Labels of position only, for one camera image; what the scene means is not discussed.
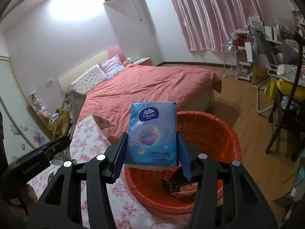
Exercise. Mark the yellow snack packet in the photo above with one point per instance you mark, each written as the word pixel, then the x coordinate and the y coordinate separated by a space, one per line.
pixel 63 121

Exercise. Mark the cluttered white desk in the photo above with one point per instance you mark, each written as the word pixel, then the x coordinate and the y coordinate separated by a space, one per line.
pixel 266 38

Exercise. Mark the orange plastic basket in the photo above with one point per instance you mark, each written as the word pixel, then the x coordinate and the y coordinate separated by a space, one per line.
pixel 147 200

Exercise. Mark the pink floral tablecloth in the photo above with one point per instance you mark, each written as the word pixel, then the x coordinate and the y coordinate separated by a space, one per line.
pixel 88 133

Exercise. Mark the white paper bag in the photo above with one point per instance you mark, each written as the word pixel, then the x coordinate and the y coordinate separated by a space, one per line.
pixel 247 52

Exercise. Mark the pink nightstand with book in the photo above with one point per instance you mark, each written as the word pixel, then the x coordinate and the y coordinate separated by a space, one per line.
pixel 144 61

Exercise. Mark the cream and pink headboard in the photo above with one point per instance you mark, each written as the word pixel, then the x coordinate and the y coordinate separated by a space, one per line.
pixel 95 57

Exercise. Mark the white tube chair frame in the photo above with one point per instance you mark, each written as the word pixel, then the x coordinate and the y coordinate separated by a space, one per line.
pixel 258 100

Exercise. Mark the black floral fabric pouch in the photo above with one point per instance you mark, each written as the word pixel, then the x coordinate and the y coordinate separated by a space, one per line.
pixel 174 183

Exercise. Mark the pink satin curtain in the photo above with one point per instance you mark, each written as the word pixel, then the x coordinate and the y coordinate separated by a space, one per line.
pixel 214 12

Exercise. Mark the bed with pink duvet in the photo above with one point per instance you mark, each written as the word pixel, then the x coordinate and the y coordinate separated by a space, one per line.
pixel 154 81

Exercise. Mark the pink striped pillow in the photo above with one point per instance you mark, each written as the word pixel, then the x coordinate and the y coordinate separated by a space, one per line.
pixel 112 65

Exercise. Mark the person's left hand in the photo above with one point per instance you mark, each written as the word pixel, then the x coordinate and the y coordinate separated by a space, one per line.
pixel 31 194

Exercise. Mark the dark wooden chair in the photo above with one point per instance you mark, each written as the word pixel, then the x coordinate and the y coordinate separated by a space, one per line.
pixel 294 88

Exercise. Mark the floral sliding door wardrobe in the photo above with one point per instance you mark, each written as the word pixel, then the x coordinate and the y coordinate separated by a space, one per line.
pixel 14 100

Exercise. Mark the yellow green plush toy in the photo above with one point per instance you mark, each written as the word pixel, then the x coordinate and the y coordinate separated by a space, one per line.
pixel 51 121

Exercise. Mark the yellow cushion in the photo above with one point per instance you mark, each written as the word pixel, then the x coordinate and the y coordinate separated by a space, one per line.
pixel 286 85

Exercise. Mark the brown paper bag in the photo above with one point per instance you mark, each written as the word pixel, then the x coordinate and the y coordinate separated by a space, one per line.
pixel 259 76

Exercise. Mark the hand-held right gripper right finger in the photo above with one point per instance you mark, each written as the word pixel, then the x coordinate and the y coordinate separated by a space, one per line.
pixel 184 157

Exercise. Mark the white shelf cart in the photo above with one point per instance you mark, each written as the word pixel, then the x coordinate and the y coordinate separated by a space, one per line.
pixel 245 69

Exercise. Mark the blue tissue packet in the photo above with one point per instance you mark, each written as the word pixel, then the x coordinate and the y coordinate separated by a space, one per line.
pixel 152 136

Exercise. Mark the red plastic bag liner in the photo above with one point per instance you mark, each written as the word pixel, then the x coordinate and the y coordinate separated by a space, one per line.
pixel 214 128

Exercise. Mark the white floral pillow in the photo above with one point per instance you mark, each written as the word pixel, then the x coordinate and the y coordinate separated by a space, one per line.
pixel 88 80

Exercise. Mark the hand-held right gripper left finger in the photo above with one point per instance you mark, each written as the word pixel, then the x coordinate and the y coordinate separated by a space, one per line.
pixel 120 155

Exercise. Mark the white wall socket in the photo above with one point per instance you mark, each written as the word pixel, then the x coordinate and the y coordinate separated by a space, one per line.
pixel 49 81

